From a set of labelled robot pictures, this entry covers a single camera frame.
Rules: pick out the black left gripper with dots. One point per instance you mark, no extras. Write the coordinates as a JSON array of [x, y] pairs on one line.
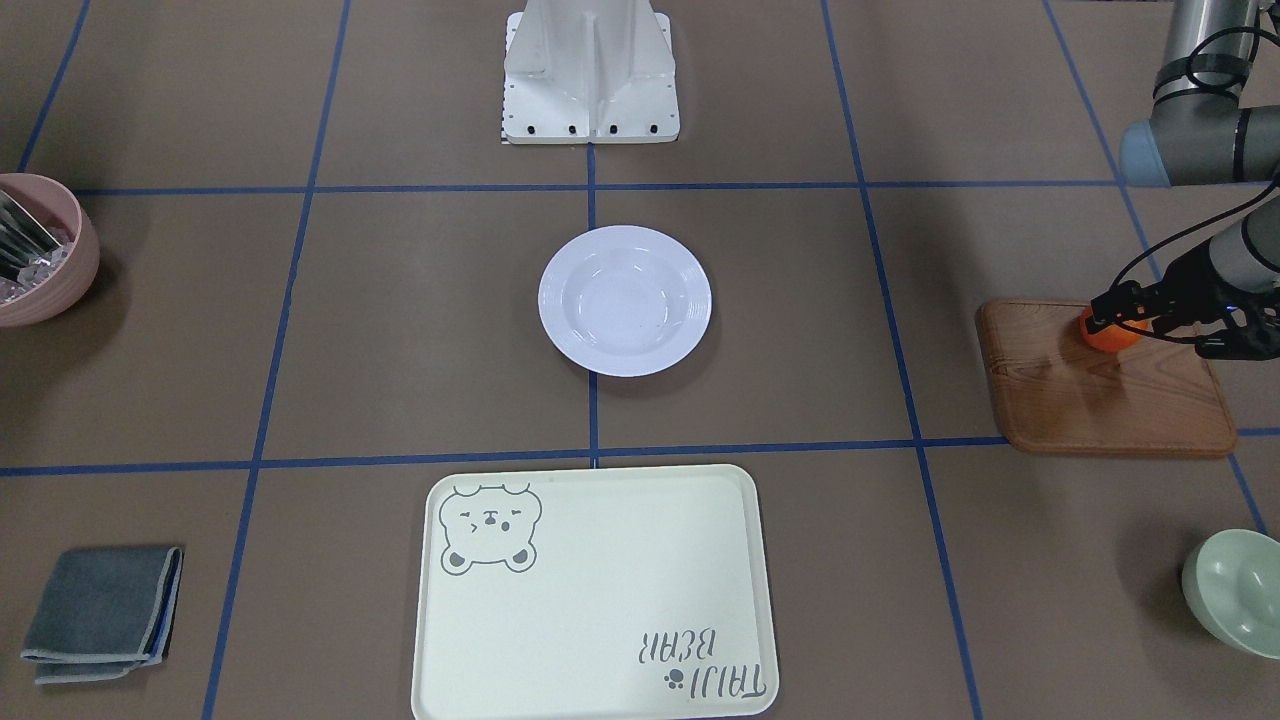
[[1196, 283]]

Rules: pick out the orange mandarin fruit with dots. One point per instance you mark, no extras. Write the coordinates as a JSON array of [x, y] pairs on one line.
[[1110, 338]]

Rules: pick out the white round plate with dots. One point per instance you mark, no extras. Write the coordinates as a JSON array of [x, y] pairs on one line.
[[625, 301]]

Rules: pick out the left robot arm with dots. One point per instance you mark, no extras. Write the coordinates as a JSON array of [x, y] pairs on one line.
[[1199, 132]]

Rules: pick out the brown wooden tray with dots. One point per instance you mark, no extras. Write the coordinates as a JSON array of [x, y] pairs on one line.
[[1054, 394]]

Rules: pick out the cream bear tray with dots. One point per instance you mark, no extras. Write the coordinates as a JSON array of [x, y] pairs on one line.
[[624, 593]]

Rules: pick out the mint green bowl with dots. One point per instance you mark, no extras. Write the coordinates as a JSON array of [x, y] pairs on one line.
[[1230, 582]]

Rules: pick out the grey folded cloth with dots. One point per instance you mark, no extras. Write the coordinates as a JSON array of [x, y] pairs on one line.
[[105, 611]]

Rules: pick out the pink bowl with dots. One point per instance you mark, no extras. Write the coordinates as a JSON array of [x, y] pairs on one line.
[[54, 206]]

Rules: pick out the metal scoop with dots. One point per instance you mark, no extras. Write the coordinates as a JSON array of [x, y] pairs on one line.
[[30, 252]]

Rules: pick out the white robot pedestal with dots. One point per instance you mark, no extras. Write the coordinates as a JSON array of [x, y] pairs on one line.
[[589, 72]]

